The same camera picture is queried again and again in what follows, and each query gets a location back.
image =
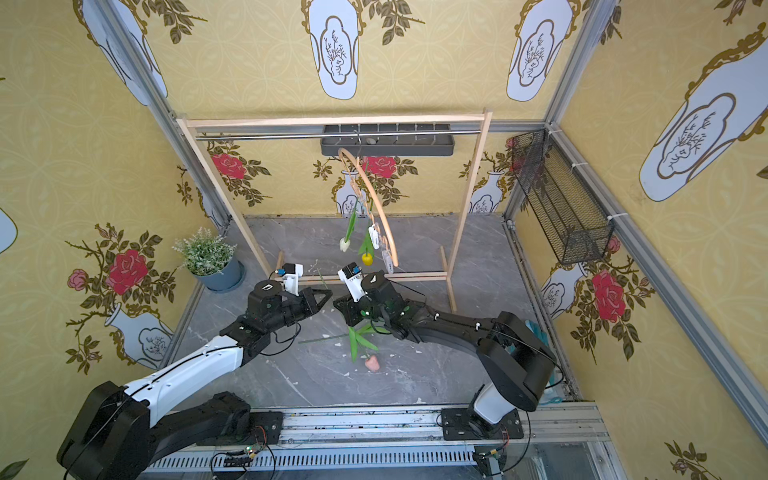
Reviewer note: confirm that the dark grey plastic tray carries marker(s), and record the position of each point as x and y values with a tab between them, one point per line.
376	140

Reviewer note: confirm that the yellow tulip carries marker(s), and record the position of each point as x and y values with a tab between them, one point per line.
367	248

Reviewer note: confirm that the potted green plant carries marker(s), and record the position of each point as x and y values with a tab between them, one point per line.
211	260

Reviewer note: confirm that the pink tulip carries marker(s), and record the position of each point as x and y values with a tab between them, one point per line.
356	340

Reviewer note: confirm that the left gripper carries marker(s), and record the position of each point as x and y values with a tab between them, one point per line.
303	303

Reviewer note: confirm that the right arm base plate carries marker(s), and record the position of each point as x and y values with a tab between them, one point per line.
464	424

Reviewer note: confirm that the white clothes peg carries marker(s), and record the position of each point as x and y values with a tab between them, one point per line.
375	236

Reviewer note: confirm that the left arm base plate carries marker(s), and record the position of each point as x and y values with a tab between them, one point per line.
264	427

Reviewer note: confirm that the aluminium mounting rail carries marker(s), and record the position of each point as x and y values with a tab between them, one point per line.
561	441

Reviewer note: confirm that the orange curved clip hanger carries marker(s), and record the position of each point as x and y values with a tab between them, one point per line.
389	244

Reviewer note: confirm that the black wire mesh basket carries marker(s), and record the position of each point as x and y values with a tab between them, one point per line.
574	223

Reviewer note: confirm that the small circuit board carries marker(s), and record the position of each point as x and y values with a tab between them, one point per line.
240	458

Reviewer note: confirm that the white tulip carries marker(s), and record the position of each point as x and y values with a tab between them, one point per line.
345	241

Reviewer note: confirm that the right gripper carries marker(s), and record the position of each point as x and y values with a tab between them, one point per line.
360	306

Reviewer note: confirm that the grey clothes peg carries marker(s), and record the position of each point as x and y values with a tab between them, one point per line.
388	261

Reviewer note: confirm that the blue tulip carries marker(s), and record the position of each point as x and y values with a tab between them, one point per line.
375	329

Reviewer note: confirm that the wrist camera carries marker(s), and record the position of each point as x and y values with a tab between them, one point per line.
351	275
290	274

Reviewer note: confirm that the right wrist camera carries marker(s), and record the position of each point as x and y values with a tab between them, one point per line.
351	275

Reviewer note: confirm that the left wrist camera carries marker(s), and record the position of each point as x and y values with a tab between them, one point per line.
290	274

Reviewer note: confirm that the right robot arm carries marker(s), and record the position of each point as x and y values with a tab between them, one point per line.
518	364

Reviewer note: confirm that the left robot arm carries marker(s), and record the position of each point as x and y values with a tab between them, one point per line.
121	430

